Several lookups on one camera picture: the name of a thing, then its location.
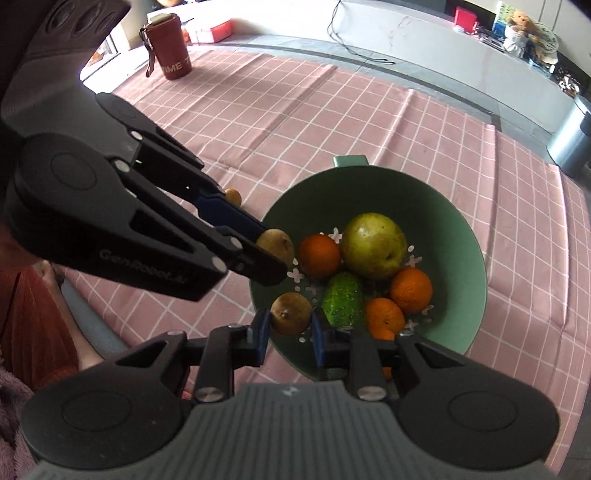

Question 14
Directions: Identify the teddy bear toy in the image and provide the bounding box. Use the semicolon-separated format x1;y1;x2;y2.
503;25;530;59

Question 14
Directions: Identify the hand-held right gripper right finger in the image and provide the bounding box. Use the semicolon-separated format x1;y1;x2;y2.
310;308;472;402

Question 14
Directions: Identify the landscape picture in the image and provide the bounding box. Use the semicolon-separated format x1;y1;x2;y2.
491;2;514;38

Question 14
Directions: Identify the red and white box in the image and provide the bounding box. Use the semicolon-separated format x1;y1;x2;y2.
184;17;234;45

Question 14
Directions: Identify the orange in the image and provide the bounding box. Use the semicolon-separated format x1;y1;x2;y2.
369;329;399;380
298;234;341;278
390;267;434;315
365;297;406;335

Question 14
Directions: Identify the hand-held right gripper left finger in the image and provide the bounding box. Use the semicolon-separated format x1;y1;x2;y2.
108;308;272;403

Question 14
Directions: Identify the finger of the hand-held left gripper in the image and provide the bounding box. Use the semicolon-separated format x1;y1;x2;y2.
95;92;267;241
91;158;297;302

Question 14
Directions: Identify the red tumbler bottle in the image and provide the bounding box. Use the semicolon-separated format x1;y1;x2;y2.
140;13;193;82

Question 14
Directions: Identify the pink fuzzy cloth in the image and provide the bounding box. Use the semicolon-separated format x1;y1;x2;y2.
0;367;49;464

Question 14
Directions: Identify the large green pear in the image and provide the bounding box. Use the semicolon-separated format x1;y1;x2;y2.
340;213;409;280

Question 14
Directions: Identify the pink checked tablecloth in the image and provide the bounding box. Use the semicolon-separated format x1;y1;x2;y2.
59;44;591;468

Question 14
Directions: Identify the silver trash can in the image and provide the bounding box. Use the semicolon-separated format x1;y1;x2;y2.
546;95;591;179

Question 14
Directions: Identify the green colander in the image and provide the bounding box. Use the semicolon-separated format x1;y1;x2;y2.
249;155;488;382

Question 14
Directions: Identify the black cable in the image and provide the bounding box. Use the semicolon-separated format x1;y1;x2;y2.
326;0;399;66

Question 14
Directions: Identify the person's red clothing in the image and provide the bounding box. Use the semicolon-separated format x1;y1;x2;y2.
0;270;78;394

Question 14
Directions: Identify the round paper fan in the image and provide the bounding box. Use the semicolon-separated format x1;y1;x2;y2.
530;22;560;64

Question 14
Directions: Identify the green cucumber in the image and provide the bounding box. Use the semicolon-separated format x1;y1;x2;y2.
321;271;368;329

